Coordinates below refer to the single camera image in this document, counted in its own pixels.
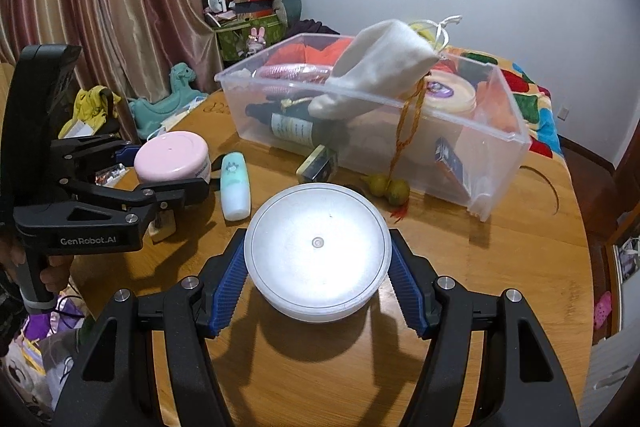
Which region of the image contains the teal lotion tube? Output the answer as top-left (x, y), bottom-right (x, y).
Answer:
top-left (220, 152), bottom-right (252, 221)

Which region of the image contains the yellow gourd charm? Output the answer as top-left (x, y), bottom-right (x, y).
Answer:
top-left (361, 77), bottom-right (427, 223)

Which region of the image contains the green storage box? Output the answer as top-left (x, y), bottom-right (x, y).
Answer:
top-left (215, 15), bottom-right (285, 62)

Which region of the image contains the colourful patchwork blanket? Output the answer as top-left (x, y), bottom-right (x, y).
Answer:
top-left (446, 46), bottom-right (563, 160)

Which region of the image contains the teal toy horse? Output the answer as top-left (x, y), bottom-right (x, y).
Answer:
top-left (128, 63), bottom-right (207, 141)

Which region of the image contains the green spray bottle black cap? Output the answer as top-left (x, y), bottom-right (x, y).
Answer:
top-left (245, 102), bottom-right (346, 148)

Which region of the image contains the orange jacket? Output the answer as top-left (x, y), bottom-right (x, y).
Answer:
top-left (265, 38), bottom-right (352, 66)

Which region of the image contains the white drawstring pouch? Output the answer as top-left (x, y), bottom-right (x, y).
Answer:
top-left (308, 20), bottom-right (440, 120)

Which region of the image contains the person's left hand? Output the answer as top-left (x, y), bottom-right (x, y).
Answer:
top-left (0, 235), bottom-right (75, 295)

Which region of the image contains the small gold black box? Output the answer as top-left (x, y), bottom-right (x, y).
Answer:
top-left (296, 145), bottom-right (337, 183)

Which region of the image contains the beige round tub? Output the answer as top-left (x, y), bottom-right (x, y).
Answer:
top-left (424, 69), bottom-right (476, 115)

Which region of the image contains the clear plastic storage bin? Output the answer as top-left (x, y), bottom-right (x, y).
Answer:
top-left (216, 34), bottom-right (530, 220)

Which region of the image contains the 4B eraser block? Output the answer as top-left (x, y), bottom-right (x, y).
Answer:
top-left (148, 209), bottom-right (176, 244)

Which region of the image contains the pink round jar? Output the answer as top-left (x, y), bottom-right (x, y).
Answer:
top-left (134, 131), bottom-right (212, 183)

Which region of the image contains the yellow cloth on chair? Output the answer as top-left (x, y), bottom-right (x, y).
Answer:
top-left (58, 86), bottom-right (122, 139)

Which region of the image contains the blue memory card package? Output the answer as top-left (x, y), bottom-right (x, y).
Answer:
top-left (434, 138), bottom-right (471, 198)

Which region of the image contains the white round lidded container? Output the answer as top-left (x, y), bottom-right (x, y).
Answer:
top-left (244, 183), bottom-right (392, 323)

